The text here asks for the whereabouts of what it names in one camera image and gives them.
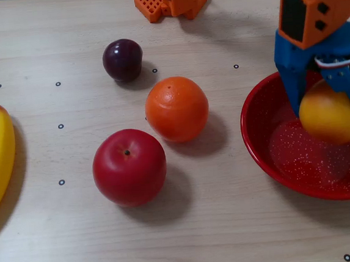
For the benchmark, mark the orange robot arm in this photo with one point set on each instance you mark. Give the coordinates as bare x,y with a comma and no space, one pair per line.
314,8

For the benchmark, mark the orange toy fruit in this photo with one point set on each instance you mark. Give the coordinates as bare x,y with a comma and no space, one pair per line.
176,109

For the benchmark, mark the red toy apple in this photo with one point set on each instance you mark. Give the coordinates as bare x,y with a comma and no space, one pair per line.
129,171

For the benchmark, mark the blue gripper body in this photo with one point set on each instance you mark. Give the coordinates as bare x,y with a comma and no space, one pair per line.
295,62

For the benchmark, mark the orange robot base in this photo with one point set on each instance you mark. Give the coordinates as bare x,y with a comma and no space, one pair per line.
148,4

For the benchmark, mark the red speckled bowl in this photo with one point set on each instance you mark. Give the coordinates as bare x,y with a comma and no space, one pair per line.
271,147

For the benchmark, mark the yellow orange toy peach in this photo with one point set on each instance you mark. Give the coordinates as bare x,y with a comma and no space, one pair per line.
330,117

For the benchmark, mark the dark purple toy plum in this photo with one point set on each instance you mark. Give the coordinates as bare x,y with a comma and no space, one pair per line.
123,60

